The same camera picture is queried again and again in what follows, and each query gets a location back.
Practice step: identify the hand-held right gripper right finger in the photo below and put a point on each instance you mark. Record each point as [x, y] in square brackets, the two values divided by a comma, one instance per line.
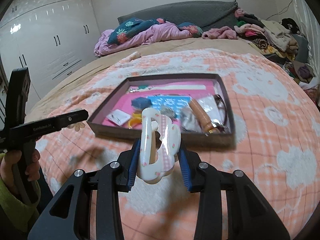
[184, 167]

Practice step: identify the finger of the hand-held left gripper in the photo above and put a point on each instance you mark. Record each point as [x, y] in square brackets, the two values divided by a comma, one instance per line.
[75, 118]

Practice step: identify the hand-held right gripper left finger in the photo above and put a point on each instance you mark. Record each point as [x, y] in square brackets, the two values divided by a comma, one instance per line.
[132, 165]

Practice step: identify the white floral hair claw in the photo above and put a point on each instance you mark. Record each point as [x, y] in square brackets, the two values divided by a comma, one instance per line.
[150, 160]

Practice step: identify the dark cardboard box tray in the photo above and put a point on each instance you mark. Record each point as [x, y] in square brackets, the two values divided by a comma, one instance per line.
[107, 128]

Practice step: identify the clear bag with dark jewelry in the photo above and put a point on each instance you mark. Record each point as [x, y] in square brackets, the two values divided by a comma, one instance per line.
[187, 120]

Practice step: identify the small grey-blue pouch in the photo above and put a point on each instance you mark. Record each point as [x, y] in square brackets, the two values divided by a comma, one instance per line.
[141, 103]

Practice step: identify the person's left forearm green sleeve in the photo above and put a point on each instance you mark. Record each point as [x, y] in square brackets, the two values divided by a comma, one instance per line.
[12, 205]

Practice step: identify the person's left hand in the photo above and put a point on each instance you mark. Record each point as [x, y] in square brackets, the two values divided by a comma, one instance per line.
[10, 165]

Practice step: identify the small clear bag with earrings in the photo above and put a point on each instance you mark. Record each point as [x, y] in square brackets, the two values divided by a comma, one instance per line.
[118, 117]

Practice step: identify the dark red sunglasses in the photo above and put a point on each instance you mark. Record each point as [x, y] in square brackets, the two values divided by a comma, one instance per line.
[223, 115]

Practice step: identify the small silver metal trinket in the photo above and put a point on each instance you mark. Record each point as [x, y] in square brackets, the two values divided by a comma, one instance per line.
[133, 89]

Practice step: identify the pink and blue book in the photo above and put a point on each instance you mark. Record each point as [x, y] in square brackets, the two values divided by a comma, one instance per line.
[172, 102]

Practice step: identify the white wardrobe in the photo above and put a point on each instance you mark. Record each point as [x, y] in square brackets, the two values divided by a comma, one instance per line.
[50, 42]

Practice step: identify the peach and white plush blanket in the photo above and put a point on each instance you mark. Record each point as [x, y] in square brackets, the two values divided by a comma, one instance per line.
[262, 142]

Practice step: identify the teal floral pillow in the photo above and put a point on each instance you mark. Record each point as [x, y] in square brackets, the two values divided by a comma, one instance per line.
[127, 28]
[191, 27]

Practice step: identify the pink quilt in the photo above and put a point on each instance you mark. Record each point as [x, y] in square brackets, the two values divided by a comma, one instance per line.
[155, 33]

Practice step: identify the pink fluffy garment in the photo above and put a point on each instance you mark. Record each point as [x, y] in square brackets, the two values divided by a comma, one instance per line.
[220, 33]

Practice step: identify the grey headboard cover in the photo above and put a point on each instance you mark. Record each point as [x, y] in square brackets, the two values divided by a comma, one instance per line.
[187, 12]

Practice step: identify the pile of mixed clothes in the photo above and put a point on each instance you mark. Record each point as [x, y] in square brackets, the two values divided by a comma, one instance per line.
[272, 37]

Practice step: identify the cream curtain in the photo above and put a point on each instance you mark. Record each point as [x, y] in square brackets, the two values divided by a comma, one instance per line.
[308, 30]

